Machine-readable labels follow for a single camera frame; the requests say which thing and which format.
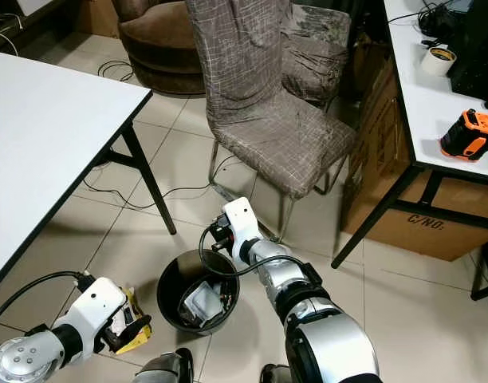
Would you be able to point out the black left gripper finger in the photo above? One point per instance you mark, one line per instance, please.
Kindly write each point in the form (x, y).
(140, 325)

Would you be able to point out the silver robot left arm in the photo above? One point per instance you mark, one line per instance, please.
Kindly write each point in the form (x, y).
(21, 363)

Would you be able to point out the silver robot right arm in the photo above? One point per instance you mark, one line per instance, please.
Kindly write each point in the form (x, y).
(332, 351)

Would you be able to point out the black round rubbish bin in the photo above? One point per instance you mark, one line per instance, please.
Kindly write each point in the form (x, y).
(174, 279)

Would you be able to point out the grey robot left leg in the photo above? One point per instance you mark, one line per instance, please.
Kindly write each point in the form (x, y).
(163, 367)

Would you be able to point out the brown patterned fabric chair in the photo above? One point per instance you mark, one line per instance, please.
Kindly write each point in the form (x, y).
(312, 64)
(268, 136)

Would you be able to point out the large brown cardboard box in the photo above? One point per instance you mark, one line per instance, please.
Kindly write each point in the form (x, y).
(375, 159)

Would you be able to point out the brown armchair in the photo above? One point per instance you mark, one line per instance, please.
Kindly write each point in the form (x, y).
(156, 48)

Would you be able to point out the orange black power tool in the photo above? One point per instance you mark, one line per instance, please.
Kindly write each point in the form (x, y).
(467, 136)

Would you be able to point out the white tape roll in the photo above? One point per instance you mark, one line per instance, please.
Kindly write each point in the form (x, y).
(435, 64)

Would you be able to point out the black electronics box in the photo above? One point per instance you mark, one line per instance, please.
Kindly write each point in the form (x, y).
(479, 48)

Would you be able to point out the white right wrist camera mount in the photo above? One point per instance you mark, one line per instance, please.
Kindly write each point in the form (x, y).
(242, 219)

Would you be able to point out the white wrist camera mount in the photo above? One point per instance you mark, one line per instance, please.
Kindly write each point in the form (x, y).
(96, 307)
(242, 219)

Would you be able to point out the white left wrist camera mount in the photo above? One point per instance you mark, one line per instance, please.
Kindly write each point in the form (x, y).
(96, 307)

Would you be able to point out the black metal table frame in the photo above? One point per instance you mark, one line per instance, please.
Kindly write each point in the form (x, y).
(155, 191)
(379, 215)

